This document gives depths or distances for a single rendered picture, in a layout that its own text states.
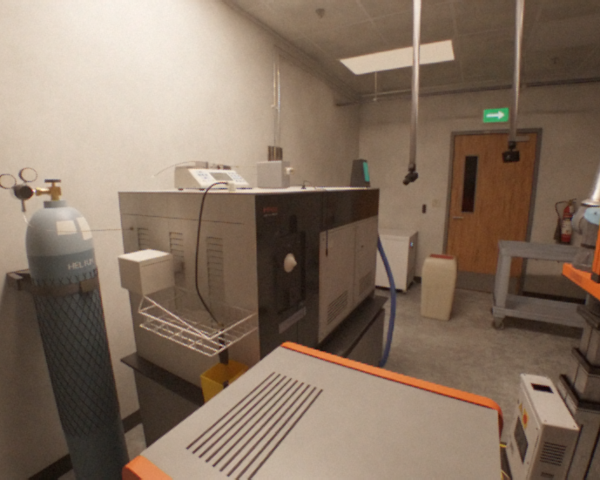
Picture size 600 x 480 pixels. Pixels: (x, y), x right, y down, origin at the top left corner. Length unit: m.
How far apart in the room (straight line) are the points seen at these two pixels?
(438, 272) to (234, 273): 2.82
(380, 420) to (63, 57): 1.85
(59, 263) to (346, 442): 1.19
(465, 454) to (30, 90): 1.85
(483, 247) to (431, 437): 4.30
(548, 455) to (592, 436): 0.17
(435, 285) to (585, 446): 2.32
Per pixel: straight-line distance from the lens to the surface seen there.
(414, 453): 0.48
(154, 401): 1.55
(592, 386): 1.42
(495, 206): 4.66
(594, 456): 1.57
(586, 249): 1.48
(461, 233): 4.69
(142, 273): 0.98
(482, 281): 4.83
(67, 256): 1.39
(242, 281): 0.90
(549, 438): 1.41
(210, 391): 0.97
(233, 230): 0.88
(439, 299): 3.60
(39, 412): 2.00
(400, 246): 4.12
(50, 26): 1.91
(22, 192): 1.39
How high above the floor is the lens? 1.46
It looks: 11 degrees down
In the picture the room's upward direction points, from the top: straight up
